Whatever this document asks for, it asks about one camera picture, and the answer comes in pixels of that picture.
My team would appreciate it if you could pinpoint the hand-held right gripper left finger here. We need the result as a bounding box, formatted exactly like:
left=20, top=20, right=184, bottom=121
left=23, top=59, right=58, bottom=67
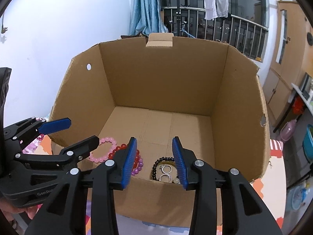
left=24, top=136, right=139, bottom=235

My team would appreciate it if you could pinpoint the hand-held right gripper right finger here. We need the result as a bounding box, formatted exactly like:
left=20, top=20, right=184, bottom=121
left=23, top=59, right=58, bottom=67
left=172, top=136, right=284, bottom=235

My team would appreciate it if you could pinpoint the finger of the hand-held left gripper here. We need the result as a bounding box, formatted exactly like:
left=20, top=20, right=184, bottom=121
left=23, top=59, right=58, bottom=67
left=4, top=117, right=72, bottom=144
left=15, top=135, right=101, bottom=169

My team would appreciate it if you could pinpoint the gold metal bangle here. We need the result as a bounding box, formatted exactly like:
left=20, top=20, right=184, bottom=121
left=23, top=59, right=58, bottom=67
left=150, top=161, right=181, bottom=183

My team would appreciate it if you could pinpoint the purple bead bracelet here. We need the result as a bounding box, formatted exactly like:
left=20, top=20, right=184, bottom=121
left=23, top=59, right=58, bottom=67
left=131, top=155, right=144, bottom=176

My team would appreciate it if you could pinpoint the red bead bracelet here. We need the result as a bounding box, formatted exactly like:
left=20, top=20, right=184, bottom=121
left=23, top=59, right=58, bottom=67
left=109, top=145, right=141, bottom=169

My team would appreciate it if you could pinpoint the black bead bracelet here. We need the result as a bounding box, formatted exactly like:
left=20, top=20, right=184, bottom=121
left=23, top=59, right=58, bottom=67
left=152, top=156, right=180, bottom=184

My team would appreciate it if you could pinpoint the pink bead bracelet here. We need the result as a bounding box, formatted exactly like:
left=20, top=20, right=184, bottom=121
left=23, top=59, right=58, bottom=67
left=89, top=137, right=118, bottom=163

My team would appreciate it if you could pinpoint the brown cardboard box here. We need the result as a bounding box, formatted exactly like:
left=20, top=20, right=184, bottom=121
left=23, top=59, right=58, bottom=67
left=49, top=33, right=271, bottom=227

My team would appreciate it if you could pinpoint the person's left hand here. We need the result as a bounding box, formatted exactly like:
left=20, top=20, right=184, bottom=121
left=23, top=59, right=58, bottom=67
left=0, top=197, right=43, bottom=222

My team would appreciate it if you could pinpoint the pink floral blanket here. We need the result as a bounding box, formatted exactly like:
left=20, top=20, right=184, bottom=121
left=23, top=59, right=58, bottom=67
left=22, top=117, right=49, bottom=155

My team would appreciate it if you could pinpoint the colourful patchwork blanket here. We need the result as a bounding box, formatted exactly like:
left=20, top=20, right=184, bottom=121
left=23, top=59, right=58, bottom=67
left=37, top=132, right=286, bottom=235

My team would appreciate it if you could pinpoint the pink plastic bucket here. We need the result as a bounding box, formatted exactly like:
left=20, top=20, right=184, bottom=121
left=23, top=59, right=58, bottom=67
left=279, top=119, right=297, bottom=141

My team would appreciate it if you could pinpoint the light blue printed basin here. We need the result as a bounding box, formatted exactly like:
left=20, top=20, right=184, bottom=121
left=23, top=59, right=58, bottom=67
left=287, top=181, right=310, bottom=211

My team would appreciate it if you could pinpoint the wooden wardrobe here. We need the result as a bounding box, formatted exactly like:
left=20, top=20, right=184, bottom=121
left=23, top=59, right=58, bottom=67
left=265, top=0, right=313, bottom=133

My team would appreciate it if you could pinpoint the blue plastic basin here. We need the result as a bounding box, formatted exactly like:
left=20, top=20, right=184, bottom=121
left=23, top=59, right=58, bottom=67
left=303, top=125, right=313, bottom=163

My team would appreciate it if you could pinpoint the red plastic item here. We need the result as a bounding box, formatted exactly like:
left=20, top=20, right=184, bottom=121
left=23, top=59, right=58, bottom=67
left=292, top=97, right=304, bottom=115

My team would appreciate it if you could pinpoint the white side table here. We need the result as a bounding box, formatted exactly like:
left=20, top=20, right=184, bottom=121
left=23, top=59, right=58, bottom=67
left=291, top=72, right=313, bottom=103

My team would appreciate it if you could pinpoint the blue curtain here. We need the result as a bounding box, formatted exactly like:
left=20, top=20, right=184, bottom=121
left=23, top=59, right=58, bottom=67
left=128, top=0, right=172, bottom=36

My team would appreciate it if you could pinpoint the metal balcony railing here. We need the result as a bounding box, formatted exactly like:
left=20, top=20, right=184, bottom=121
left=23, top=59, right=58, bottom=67
left=161, top=6, right=268, bottom=63

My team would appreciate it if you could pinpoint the black coat rack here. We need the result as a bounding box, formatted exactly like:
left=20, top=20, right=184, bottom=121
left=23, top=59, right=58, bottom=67
left=170, top=0, right=193, bottom=38

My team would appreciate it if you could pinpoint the white hanging garment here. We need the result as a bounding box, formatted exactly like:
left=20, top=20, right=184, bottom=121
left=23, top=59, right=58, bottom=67
left=216, top=0, right=229, bottom=18
left=204, top=0, right=217, bottom=21

